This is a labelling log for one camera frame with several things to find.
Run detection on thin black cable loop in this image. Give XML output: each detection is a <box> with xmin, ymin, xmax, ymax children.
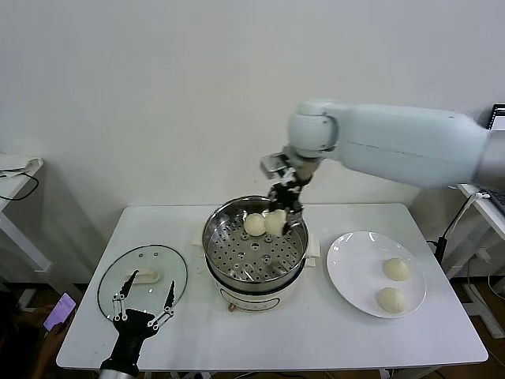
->
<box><xmin>0</xmin><ymin>170</ymin><xmax>39</xmax><ymax>201</ymax></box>

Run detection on white round plate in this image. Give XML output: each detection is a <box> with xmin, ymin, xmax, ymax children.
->
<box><xmin>326</xmin><ymin>231</ymin><xmax>428</xmax><ymax>319</ymax></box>

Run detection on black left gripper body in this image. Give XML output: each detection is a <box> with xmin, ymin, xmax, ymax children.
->
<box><xmin>110</xmin><ymin>308</ymin><xmax>155</xmax><ymax>366</ymax></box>

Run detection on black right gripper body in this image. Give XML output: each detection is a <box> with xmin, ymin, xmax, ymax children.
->
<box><xmin>269</xmin><ymin>180</ymin><xmax>305</xmax><ymax>216</ymax></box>

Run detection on open grey laptop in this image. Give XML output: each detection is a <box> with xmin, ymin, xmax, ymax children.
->
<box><xmin>471</xmin><ymin>103</ymin><xmax>505</xmax><ymax>217</ymax></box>

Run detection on white cloth bag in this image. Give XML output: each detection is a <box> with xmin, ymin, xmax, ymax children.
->
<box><xmin>0</xmin><ymin>152</ymin><xmax>43</xmax><ymax>179</ymax></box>

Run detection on purple smartphone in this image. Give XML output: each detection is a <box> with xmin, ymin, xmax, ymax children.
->
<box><xmin>43</xmin><ymin>292</ymin><xmax>77</xmax><ymax>332</ymax></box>

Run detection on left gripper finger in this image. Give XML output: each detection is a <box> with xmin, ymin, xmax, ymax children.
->
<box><xmin>148</xmin><ymin>280</ymin><xmax>177</xmax><ymax>331</ymax></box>
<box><xmin>111</xmin><ymin>269</ymin><xmax>140</xmax><ymax>322</ymax></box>

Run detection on white steamed baozi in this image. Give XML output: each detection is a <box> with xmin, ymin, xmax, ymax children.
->
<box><xmin>383</xmin><ymin>257</ymin><xmax>412</xmax><ymax>283</ymax></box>
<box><xmin>376</xmin><ymin>287</ymin><xmax>407</xmax><ymax>316</ymax></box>
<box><xmin>243</xmin><ymin>212</ymin><xmax>267</xmax><ymax>238</ymax></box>
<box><xmin>263</xmin><ymin>208</ymin><xmax>288</xmax><ymax>237</ymax></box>

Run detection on glass lid with white handle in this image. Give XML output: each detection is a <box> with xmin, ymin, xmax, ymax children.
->
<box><xmin>97</xmin><ymin>244</ymin><xmax>189</xmax><ymax>323</ymax></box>

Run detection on white side table with cloth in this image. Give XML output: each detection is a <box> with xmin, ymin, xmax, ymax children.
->
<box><xmin>0</xmin><ymin>157</ymin><xmax>82</xmax><ymax>323</ymax></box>

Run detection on white electric cooker base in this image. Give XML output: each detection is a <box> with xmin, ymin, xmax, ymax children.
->
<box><xmin>191</xmin><ymin>228</ymin><xmax>320</xmax><ymax>313</ymax></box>

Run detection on stainless steel steamer basket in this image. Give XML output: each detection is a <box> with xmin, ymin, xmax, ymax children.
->
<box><xmin>203</xmin><ymin>196</ymin><xmax>310</xmax><ymax>288</ymax></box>

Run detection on short black pole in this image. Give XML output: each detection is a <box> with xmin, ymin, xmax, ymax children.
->
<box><xmin>435</xmin><ymin>235</ymin><xmax>447</xmax><ymax>273</ymax></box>

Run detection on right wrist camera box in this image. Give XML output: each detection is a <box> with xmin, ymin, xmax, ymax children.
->
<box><xmin>260</xmin><ymin>153</ymin><xmax>292</xmax><ymax>175</ymax></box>

